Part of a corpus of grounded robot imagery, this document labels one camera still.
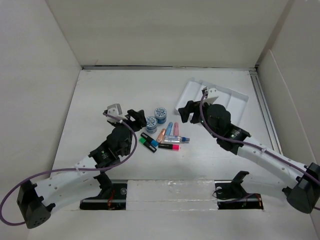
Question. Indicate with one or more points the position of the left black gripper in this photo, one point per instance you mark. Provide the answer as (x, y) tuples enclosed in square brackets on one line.
[(135, 123)]

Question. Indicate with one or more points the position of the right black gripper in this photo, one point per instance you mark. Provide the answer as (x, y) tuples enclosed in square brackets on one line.
[(185, 112)]

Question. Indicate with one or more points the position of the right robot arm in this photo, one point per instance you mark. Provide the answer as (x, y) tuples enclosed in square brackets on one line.
[(302, 190)]

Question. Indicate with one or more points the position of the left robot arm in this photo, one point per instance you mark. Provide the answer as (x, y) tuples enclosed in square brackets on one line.
[(37, 201)]

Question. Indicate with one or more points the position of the pink capped small tube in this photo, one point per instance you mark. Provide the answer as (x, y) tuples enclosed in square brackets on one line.
[(176, 129)]

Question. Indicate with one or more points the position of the blue capped small tube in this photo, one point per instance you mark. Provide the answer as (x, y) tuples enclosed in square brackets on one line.
[(169, 129)]

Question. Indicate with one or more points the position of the green highlighter marker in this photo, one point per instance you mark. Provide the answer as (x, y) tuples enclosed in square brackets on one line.
[(147, 145)]

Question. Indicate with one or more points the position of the orange capped small tube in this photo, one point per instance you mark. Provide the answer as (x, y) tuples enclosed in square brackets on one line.
[(161, 135)]

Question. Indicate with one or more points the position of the blue highlighter marker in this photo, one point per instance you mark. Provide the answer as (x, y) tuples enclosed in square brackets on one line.
[(149, 139)]

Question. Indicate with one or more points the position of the pink highlighter marker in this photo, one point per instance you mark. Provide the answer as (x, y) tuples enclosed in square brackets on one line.
[(168, 146)]

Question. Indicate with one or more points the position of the white organizer tray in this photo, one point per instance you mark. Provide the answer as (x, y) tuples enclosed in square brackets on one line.
[(234, 102)]

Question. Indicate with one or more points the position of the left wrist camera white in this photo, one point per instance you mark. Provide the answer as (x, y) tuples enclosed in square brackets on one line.
[(115, 110)]

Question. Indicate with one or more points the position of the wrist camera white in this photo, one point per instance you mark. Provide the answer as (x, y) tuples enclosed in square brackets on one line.
[(210, 94), (115, 110)]

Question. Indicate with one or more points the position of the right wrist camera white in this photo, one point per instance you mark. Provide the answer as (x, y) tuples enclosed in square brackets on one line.
[(210, 94)]

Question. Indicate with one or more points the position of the aluminium rail back edge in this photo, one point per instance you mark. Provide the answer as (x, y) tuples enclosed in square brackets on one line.
[(155, 67)]

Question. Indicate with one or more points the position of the aluminium rail right side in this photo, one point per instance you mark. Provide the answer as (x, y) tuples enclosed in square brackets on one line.
[(271, 130)]

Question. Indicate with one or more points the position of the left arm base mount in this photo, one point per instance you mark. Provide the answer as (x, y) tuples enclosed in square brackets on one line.
[(112, 195)]

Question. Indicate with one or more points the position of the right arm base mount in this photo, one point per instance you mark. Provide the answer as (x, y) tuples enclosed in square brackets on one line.
[(230, 194)]

